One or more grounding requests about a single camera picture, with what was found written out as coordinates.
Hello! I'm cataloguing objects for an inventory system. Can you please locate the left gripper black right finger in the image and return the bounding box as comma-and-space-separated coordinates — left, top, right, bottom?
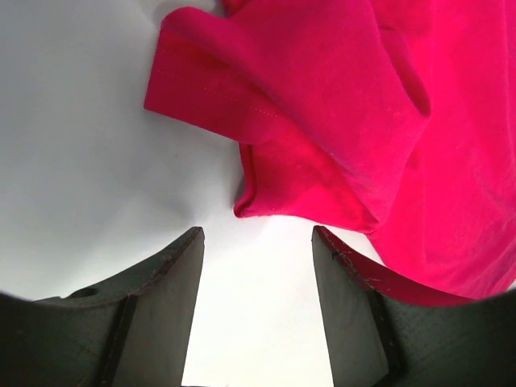
312, 226, 515, 386

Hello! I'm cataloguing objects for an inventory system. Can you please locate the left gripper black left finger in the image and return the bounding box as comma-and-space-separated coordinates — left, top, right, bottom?
1, 227, 205, 386

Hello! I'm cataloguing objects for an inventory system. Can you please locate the red t shirt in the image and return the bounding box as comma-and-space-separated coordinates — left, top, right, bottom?
144, 1, 515, 299

